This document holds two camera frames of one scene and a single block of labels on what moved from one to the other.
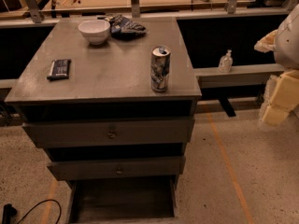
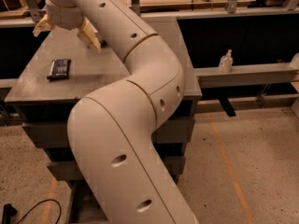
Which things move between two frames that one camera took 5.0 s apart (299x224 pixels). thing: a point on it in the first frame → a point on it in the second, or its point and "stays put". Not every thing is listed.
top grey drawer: (116, 132) stays put
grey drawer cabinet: (113, 119) stays put
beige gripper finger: (266, 43) → (90, 35)
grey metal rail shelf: (240, 76) stays put
